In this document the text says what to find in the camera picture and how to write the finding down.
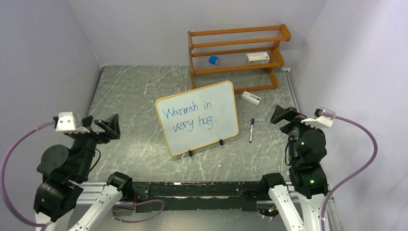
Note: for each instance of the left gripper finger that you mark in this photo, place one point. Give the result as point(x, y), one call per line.
point(87, 121)
point(110, 127)

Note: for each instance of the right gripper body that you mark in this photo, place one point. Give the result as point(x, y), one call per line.
point(296, 127)

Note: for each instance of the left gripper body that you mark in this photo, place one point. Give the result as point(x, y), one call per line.
point(95, 136)

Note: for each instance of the white blue whiteboard marker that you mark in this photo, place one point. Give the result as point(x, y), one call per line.
point(251, 130)

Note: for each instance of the yellow framed whiteboard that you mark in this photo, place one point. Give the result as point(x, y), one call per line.
point(197, 118)

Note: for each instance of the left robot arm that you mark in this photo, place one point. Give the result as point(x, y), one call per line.
point(64, 169)

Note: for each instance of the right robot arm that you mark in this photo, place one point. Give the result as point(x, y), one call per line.
point(305, 148)

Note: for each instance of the white whiteboard eraser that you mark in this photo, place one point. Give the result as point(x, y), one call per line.
point(251, 98)

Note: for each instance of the white red cardboard box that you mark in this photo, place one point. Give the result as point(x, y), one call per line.
point(257, 58)

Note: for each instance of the blue eraser block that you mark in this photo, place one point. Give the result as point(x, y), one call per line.
point(214, 60)

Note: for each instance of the orange wooden shelf rack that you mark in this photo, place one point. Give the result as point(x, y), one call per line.
point(231, 46)

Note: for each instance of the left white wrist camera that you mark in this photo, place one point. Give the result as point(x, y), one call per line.
point(69, 122)

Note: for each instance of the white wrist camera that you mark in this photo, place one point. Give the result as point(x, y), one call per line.
point(69, 122)
point(324, 118)

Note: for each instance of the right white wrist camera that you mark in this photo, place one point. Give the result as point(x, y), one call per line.
point(324, 118)

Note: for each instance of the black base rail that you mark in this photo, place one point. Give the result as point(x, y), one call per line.
point(191, 196)

